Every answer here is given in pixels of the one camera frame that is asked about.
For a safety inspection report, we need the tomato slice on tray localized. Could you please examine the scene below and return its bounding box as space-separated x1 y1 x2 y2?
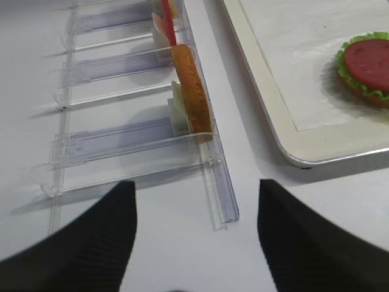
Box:
345 38 388 92

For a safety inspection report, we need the red tomato slice in rack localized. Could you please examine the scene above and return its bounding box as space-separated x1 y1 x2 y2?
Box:
161 0 177 46

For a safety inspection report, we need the clear acrylic rack left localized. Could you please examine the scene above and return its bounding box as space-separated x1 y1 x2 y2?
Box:
31 1 239 232

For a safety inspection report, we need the white tray liner paper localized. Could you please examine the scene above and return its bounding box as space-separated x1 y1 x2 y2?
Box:
242 0 388 131

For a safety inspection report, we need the lettuce leaf on tray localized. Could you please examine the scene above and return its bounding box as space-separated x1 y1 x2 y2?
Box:
336 32 388 100

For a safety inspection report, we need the brown bun in left rack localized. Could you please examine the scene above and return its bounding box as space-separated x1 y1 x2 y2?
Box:
171 44 213 144

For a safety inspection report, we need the yellow cheese slice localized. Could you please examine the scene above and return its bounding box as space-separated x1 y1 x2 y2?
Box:
168 0 180 19

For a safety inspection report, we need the bottom bun on tray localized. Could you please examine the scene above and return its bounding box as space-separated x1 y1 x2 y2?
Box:
340 77 388 109

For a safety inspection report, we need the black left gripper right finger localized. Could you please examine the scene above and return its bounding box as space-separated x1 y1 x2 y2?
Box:
258 179 388 291

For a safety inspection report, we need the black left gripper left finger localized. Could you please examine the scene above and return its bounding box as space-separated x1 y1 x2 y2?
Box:
1 181 137 291

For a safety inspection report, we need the cream metal tray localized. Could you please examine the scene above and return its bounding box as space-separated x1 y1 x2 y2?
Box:
213 1 388 169

